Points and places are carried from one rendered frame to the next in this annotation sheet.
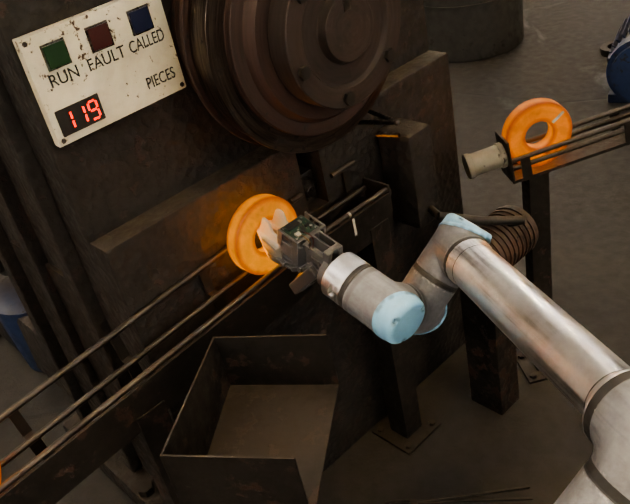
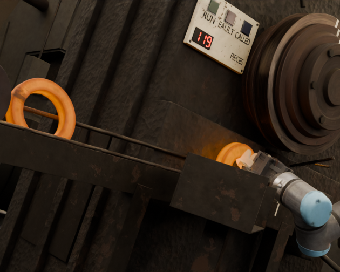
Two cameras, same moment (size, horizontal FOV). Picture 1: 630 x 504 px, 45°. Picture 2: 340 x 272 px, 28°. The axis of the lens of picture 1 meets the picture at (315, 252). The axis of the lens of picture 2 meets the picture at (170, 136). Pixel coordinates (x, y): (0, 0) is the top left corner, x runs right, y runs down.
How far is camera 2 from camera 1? 1.30 m
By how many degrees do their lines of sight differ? 38
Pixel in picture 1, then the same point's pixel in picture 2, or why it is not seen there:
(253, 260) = not seen: hidden behind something
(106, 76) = (221, 35)
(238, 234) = (230, 150)
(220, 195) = (225, 134)
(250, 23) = (300, 51)
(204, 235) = (207, 145)
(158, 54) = (242, 48)
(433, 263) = (338, 207)
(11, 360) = not seen: outside the picture
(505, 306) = not seen: outside the picture
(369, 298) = (305, 188)
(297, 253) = (265, 164)
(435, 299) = (331, 226)
